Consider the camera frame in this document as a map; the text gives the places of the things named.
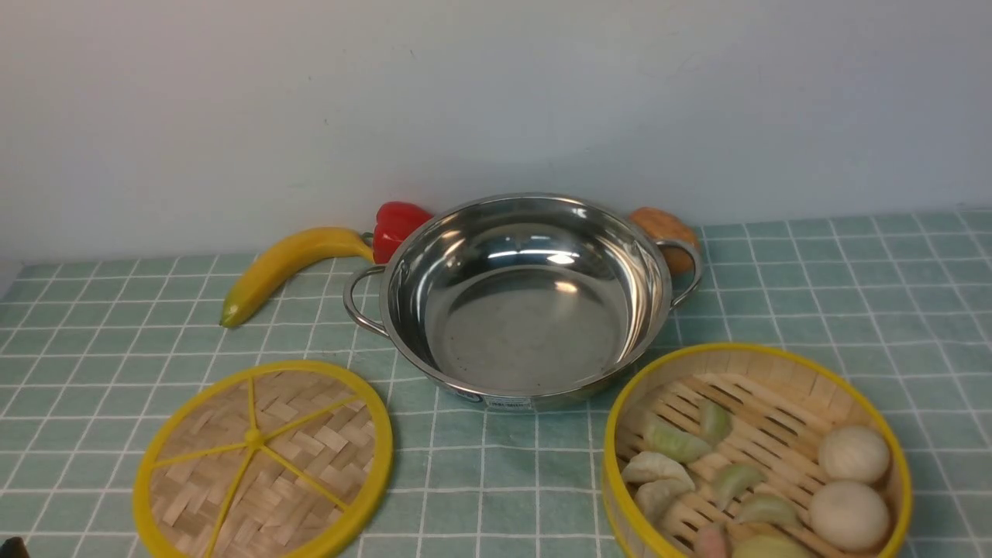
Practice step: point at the yellow woven steamer lid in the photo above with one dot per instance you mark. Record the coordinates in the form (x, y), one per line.
(288, 459)

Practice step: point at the yellow bamboo steamer basket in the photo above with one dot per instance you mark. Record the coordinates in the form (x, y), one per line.
(782, 406)

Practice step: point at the stainless steel pot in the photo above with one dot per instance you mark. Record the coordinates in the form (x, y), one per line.
(525, 302)

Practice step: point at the red bell pepper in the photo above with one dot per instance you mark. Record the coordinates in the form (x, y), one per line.
(394, 223)

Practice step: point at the brown bread roll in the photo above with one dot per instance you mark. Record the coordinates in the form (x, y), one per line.
(659, 224)

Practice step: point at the yellow banana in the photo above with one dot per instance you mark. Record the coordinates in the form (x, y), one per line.
(282, 261)

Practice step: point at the green dumpling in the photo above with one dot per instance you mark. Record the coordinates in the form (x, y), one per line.
(676, 444)
(733, 480)
(716, 422)
(768, 508)

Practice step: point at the white dumpling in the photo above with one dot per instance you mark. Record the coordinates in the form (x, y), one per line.
(649, 466)
(653, 499)

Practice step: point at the pink dumpling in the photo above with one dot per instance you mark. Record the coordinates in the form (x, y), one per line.
(712, 542)

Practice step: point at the green round bun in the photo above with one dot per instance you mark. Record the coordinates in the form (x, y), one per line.
(769, 547)

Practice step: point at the white round bun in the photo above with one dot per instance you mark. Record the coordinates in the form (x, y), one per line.
(850, 516)
(854, 453)

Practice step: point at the green checkered tablecloth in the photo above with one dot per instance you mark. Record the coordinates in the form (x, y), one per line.
(95, 357)

